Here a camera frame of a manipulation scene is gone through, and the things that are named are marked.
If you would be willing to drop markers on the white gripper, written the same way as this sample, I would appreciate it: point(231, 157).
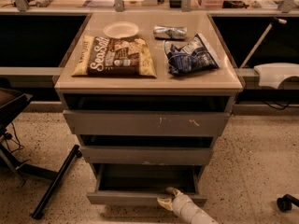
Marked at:
point(177, 202)

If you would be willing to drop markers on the crushed silver can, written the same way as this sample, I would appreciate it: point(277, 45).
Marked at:
point(167, 32)

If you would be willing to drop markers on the white rod with black tip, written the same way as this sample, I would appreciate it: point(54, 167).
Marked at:
point(262, 37)

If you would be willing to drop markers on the brown sea salt chip bag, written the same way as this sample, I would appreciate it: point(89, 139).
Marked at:
point(103, 56)

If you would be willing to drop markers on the grey bottom drawer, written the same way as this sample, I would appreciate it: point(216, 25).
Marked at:
point(136, 184)

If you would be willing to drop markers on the black caster wheel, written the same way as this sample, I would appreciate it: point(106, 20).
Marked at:
point(286, 203)

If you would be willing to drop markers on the blue crumpled chip bag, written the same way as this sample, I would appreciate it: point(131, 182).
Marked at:
point(192, 58)

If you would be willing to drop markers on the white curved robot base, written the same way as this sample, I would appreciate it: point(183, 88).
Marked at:
point(273, 74)

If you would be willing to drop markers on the grey drawer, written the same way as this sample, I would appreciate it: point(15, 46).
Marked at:
point(136, 184)
point(146, 123)
point(147, 155)

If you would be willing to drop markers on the grey top drawer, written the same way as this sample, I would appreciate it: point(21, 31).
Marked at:
point(146, 123)

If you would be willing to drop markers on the grey drawer cabinet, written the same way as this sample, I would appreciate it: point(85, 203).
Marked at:
point(208, 91)

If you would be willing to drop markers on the white paper plate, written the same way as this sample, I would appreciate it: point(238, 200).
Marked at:
point(121, 29)

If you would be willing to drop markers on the grey middle drawer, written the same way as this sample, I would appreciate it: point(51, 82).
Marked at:
point(147, 155)

